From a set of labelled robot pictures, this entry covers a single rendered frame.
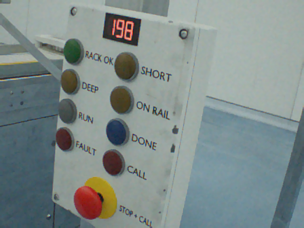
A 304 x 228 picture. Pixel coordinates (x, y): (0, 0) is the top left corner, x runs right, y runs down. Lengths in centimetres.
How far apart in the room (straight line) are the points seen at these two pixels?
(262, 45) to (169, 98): 386
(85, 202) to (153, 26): 21
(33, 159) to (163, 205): 108
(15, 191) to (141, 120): 109
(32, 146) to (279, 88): 315
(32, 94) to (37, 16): 439
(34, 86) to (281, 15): 320
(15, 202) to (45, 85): 43
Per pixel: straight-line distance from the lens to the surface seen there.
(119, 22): 45
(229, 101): 441
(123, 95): 44
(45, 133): 149
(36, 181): 155
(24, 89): 131
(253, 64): 429
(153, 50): 42
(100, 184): 50
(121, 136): 45
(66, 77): 50
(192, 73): 41
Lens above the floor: 111
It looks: 16 degrees down
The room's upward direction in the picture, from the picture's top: 9 degrees clockwise
